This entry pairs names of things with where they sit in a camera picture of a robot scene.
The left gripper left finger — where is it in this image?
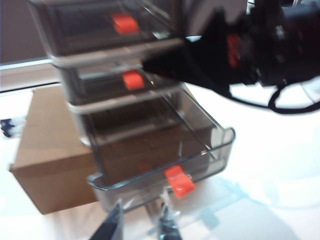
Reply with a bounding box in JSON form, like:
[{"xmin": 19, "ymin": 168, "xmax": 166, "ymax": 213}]
[{"xmin": 91, "ymin": 198, "xmax": 125, "ymax": 240}]

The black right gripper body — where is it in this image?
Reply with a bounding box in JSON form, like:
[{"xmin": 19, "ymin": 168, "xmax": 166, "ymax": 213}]
[{"xmin": 204, "ymin": 7, "xmax": 263, "ymax": 86}]

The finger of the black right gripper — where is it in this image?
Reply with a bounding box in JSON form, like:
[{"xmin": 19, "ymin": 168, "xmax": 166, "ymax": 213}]
[{"xmin": 142, "ymin": 32, "xmax": 228, "ymax": 93}]

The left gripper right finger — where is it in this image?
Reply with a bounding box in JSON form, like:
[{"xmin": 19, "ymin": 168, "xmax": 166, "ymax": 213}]
[{"xmin": 156, "ymin": 192, "xmax": 182, "ymax": 240}]

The smoky drawer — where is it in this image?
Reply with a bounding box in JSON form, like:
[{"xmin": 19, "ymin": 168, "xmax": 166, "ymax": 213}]
[
  {"xmin": 59, "ymin": 64, "xmax": 181, "ymax": 103},
  {"xmin": 86, "ymin": 92, "xmax": 236, "ymax": 213},
  {"xmin": 29, "ymin": 0, "xmax": 176, "ymax": 55}
]

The brown cardboard box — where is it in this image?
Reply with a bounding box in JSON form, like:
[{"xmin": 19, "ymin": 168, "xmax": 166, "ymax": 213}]
[{"xmin": 9, "ymin": 86, "xmax": 101, "ymax": 216}]

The small blue black object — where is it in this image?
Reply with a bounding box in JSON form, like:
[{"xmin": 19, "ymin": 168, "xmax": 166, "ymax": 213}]
[{"xmin": 0, "ymin": 118, "xmax": 16, "ymax": 138}]

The white plastic drawer cabinet frame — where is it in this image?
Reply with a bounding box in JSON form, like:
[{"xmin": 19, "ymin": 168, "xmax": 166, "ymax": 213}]
[{"xmin": 27, "ymin": 0, "xmax": 191, "ymax": 151}]

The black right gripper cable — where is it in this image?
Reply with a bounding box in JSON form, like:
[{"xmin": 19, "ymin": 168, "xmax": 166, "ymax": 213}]
[{"xmin": 224, "ymin": 82, "xmax": 320, "ymax": 116}]

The smoky drawer, wide orange handle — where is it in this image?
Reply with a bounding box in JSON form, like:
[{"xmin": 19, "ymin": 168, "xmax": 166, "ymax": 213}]
[{"xmin": 29, "ymin": 0, "xmax": 176, "ymax": 55}]

